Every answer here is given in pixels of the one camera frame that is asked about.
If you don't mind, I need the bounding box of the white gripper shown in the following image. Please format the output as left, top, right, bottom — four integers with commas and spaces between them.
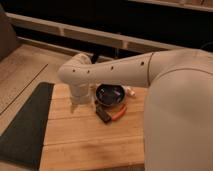
69, 84, 91, 105

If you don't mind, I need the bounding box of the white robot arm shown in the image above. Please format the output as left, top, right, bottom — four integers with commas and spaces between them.
58, 48, 213, 171

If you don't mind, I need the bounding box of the black rectangular block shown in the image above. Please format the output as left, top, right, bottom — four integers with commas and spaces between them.
96, 106, 111, 123

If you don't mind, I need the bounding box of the dark round pan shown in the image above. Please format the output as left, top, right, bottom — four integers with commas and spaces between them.
95, 84, 125, 106

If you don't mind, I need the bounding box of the white plastic bottle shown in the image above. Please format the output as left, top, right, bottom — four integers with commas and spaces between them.
125, 86, 135, 97

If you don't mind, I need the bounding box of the dark green floor mat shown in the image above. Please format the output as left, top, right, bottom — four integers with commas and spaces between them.
0, 82, 54, 170

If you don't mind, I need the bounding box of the white shelf rail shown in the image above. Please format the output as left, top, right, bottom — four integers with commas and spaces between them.
6, 13, 182, 53

